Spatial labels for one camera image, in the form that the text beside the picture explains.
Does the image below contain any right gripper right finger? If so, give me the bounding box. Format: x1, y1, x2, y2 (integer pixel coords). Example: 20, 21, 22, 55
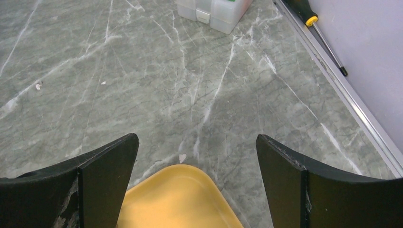
256, 134, 403, 228

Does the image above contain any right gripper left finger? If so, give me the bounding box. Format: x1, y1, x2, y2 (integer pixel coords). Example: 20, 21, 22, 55
0, 133, 139, 228

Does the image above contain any yellow serving tray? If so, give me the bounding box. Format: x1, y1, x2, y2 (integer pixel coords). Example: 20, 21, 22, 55
116, 164, 243, 228

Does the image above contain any yellow black screwdriver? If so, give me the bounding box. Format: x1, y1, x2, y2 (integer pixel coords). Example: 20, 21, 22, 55
284, 0, 348, 77

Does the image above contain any green label plastic box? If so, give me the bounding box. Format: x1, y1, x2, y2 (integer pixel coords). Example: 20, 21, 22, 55
175, 0, 253, 34

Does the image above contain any aluminium rail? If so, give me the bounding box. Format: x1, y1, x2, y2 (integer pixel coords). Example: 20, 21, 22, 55
273, 0, 403, 178

